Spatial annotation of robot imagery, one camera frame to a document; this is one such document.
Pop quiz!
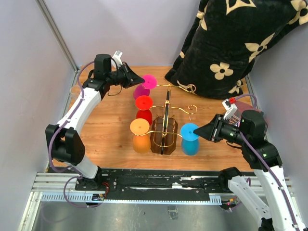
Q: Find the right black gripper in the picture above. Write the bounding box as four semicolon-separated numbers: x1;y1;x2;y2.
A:
193;113;248;145

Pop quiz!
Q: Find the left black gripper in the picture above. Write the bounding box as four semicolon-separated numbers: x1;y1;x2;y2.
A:
107;62;145;89

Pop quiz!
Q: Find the pink wine glass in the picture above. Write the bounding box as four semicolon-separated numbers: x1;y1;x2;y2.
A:
133;74;157;99

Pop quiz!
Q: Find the blue wine glass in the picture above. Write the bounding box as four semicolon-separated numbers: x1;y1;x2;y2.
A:
180;123;200;156

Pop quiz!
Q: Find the red wine glass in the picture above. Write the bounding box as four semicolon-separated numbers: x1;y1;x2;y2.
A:
135;95;153;125

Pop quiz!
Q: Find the clear wine glass front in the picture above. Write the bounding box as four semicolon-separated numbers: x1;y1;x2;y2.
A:
70;85;81;101

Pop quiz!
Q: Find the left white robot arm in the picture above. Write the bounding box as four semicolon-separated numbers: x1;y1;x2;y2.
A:
45;51;145;191

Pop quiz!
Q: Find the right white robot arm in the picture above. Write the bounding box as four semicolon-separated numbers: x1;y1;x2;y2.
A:
194;110;308;231

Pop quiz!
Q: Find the orange wine glass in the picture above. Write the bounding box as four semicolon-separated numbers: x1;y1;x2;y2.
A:
130;118;151;154

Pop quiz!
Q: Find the printed cloth bag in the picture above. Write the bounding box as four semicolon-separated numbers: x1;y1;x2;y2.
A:
229;101;253;127

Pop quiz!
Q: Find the black floral blanket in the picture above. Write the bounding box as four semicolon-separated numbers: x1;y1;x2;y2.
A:
165;0;308;100

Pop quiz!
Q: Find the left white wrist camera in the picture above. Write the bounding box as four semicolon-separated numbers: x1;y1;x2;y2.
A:
112;51;123;68

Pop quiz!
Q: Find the gold wire glass rack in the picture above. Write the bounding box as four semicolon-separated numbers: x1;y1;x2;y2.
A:
147;84;198;155

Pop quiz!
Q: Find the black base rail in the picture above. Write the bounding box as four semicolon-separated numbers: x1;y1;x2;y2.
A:
75;168;230;203

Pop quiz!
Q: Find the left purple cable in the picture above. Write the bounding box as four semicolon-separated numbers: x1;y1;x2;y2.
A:
48;60;104;209

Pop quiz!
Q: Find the aluminium corner post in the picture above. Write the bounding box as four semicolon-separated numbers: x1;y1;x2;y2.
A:
35;0;79;73

